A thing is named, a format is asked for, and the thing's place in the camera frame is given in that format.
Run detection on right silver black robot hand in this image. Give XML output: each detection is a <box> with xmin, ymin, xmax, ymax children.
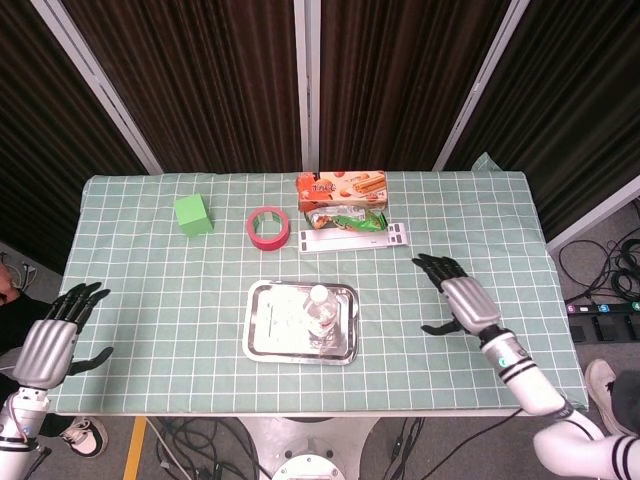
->
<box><xmin>411</xmin><ymin>252</ymin><xmax>503</xmax><ymax>347</ymax></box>

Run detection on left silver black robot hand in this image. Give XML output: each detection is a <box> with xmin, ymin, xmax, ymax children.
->
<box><xmin>12</xmin><ymin>281</ymin><xmax>115</xmax><ymax>392</ymax></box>

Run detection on transparent plastic water bottle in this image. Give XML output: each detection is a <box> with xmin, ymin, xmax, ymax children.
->
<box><xmin>305</xmin><ymin>283</ymin><xmax>347</xmax><ymax>357</ymax></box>

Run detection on rectangular metal tray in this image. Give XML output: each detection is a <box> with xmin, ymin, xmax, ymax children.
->
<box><xmin>242</xmin><ymin>278</ymin><xmax>361</xmax><ymax>366</ymax></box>

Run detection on white black sneaker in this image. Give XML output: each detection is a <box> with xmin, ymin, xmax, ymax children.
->
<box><xmin>59</xmin><ymin>417</ymin><xmax>109</xmax><ymax>458</ymax></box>

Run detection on green checkered tablecloth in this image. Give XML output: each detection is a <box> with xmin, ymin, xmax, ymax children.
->
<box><xmin>53</xmin><ymin>152</ymin><xmax>589</xmax><ymax>416</ymax></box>

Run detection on black power strip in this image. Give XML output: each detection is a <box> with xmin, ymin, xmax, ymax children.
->
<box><xmin>566</xmin><ymin>298</ymin><xmax>640</xmax><ymax>318</ymax></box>

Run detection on green orange snack bag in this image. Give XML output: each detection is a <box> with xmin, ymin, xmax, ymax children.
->
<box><xmin>302</xmin><ymin>207</ymin><xmax>389</xmax><ymax>234</ymax></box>

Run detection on beige sneaker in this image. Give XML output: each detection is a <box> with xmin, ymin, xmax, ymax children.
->
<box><xmin>584</xmin><ymin>358</ymin><xmax>629</xmax><ymax>437</ymax></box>

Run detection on orange biscuit roll box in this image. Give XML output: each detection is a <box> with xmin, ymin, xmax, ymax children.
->
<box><xmin>295</xmin><ymin>170</ymin><xmax>390</xmax><ymax>214</ymax></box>

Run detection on person in grey trousers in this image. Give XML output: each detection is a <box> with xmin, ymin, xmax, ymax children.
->
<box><xmin>612</xmin><ymin>372</ymin><xmax>640</xmax><ymax>437</ymax></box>

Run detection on green cube block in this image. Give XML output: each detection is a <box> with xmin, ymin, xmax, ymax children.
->
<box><xmin>173</xmin><ymin>194</ymin><xmax>215</xmax><ymax>237</ymax></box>

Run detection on dark brown curtain panel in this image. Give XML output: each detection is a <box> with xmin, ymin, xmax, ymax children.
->
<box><xmin>59</xmin><ymin>0</ymin><xmax>304</xmax><ymax>174</ymax></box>
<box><xmin>0</xmin><ymin>0</ymin><xmax>151</xmax><ymax>274</ymax></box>
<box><xmin>318</xmin><ymin>0</ymin><xmax>512</xmax><ymax>172</ymax></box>
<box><xmin>449</xmin><ymin>0</ymin><xmax>640</xmax><ymax>242</ymax></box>

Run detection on red tape roll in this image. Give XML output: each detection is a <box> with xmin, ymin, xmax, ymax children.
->
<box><xmin>245</xmin><ymin>204</ymin><xmax>291</xmax><ymax>252</ymax></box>

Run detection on grey floor cable tangle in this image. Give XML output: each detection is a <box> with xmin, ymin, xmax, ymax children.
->
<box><xmin>0</xmin><ymin>252</ymin><xmax>37</xmax><ymax>291</ymax></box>

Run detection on white partition frame post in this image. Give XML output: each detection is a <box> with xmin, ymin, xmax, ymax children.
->
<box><xmin>292</xmin><ymin>0</ymin><xmax>322</xmax><ymax>172</ymax></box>
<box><xmin>432</xmin><ymin>0</ymin><xmax>532</xmax><ymax>172</ymax></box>
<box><xmin>0</xmin><ymin>242</ymin><xmax>64</xmax><ymax>279</ymax></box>
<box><xmin>29</xmin><ymin>0</ymin><xmax>164</xmax><ymax>175</ymax></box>
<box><xmin>544</xmin><ymin>173</ymin><xmax>640</xmax><ymax>252</ymax></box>

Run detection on black floor cable bundle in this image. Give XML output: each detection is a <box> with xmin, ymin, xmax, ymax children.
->
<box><xmin>557</xmin><ymin>238</ymin><xmax>640</xmax><ymax>307</ymax></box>

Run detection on black cables under table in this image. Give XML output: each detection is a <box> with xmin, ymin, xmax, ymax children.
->
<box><xmin>144</xmin><ymin>414</ymin><xmax>276</xmax><ymax>480</ymax></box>

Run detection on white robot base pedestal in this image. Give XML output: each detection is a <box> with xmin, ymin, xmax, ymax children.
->
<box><xmin>238</xmin><ymin>414</ymin><xmax>381</xmax><ymax>480</ymax></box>

